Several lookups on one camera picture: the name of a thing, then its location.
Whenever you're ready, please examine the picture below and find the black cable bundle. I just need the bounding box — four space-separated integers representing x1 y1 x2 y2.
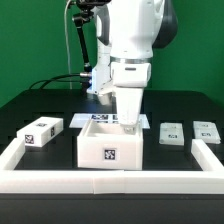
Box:
29 72 92 90

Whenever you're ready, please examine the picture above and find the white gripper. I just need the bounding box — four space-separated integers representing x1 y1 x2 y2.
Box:
115 87 144 134

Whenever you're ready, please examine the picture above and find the white cabinet body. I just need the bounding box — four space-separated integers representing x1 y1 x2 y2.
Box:
77 119 143 170

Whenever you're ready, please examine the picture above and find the white cabinet top block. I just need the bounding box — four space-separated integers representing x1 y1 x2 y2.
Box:
17 117 63 147

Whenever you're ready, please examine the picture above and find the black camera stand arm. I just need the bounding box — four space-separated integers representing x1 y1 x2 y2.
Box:
72 0 111 72

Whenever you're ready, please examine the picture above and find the white cable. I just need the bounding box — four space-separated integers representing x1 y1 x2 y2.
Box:
63 0 74 90

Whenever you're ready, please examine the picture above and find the white marker sheet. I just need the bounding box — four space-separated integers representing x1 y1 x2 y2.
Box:
69 113 150 129

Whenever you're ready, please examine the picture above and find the white U-shaped fence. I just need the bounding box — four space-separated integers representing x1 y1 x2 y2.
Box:
0 138 224 194

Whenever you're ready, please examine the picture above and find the white cabinet door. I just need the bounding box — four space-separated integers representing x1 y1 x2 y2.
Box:
193 121 221 144
159 122 184 146

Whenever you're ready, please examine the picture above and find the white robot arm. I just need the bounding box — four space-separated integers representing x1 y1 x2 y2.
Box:
88 0 178 133

